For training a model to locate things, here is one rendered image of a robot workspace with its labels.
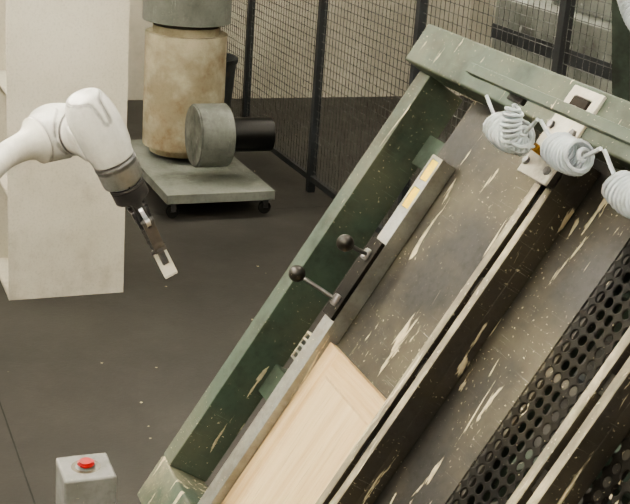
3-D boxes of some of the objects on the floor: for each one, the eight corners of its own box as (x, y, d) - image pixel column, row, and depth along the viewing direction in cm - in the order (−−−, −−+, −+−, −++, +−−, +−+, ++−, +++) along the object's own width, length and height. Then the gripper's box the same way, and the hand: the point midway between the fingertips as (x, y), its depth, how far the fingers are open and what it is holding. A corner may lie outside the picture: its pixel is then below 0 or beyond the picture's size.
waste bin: (157, 132, 970) (160, 49, 949) (222, 131, 990) (226, 49, 969) (175, 150, 925) (178, 62, 904) (243, 148, 944) (247, 62, 923)
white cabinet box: (-9, 260, 679) (-15, -135, 612) (98, 254, 700) (103, -129, 633) (9, 300, 626) (4, -127, 560) (123, 292, 648) (132, -121, 581)
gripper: (149, 183, 256) (195, 277, 267) (133, 165, 267) (177, 256, 278) (116, 200, 254) (164, 294, 265) (101, 182, 265) (147, 272, 277)
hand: (164, 261), depth 270 cm, fingers closed
